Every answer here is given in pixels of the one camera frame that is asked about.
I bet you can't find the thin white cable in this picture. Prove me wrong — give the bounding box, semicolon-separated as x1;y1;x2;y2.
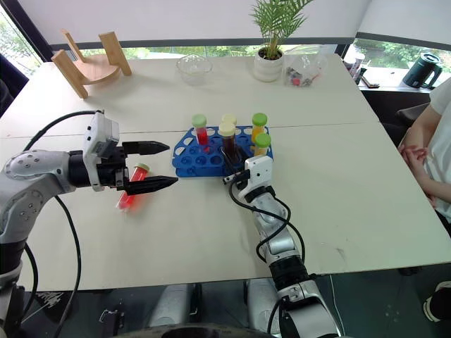
328;274;345;337

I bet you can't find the clear bag of small parts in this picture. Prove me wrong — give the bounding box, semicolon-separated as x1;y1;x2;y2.
283;44;329;89

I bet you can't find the red and white packet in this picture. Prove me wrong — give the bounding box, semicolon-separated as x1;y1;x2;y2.
346;53;367;85

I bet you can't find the dark green jug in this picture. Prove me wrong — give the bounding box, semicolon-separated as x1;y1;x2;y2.
402;52;444;90

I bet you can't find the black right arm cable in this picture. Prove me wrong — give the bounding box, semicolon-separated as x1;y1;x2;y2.
228;181;307;335

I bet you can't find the blue test tube rack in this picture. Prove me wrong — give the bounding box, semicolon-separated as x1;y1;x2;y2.
171;125;275;178

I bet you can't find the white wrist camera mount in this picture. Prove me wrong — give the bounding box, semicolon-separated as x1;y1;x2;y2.
244;156;275;189
83;110;121;192

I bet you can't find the green palm plant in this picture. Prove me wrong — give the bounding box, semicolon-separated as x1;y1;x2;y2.
249;0;315;59

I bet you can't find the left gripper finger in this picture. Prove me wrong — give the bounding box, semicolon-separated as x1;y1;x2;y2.
122;140;171;156
123;175;179;196

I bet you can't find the black bracket under table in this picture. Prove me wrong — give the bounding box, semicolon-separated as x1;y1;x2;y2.
98;308;126;337

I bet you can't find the dark chair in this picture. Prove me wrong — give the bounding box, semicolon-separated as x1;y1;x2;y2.
0;51;30;119

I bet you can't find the clear glass bowl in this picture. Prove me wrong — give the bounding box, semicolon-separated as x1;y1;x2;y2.
175;53;214;87

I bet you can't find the black and white sneaker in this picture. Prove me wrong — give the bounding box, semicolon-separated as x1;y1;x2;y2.
422;280;451;323

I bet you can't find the dark red tube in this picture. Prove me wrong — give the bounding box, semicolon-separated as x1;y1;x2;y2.
218;122;241;160

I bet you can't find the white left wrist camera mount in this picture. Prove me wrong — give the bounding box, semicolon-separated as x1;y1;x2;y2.
83;110;121;192

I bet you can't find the silver rounded robot leg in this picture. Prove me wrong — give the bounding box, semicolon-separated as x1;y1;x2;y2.
245;279;281;334
147;283;193;329

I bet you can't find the bystander's left hand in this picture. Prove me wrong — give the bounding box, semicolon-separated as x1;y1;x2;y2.
412;146;430;163

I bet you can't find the bystander's right hand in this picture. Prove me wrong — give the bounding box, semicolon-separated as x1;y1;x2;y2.
398;143;420;163

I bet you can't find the bystander in white shirt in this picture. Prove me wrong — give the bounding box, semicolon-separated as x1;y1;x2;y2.
397;76;451;226

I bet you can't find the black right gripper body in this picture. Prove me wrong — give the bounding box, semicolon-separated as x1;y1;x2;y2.
225;160;253;182

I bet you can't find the white plant pot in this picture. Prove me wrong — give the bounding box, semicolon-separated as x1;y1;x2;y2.
253;46;285;83

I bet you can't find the orange tube, green cap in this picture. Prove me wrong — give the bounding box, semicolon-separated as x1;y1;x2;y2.
251;112;268;143

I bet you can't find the yellow tube, green cap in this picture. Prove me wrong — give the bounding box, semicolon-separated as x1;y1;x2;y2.
253;132;272;158

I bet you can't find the wooden curved stand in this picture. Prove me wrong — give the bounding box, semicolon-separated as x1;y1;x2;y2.
51;29;133;100

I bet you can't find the black office chair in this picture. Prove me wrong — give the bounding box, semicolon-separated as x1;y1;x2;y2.
382;102;431;147

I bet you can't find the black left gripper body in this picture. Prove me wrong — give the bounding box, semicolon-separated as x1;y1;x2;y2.
97;146;130;190

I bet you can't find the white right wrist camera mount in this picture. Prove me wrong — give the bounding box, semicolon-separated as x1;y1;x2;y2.
244;156;275;189

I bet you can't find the red tube, green cap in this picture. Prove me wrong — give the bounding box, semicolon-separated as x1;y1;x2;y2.
191;113;211;153
116;162;152;213

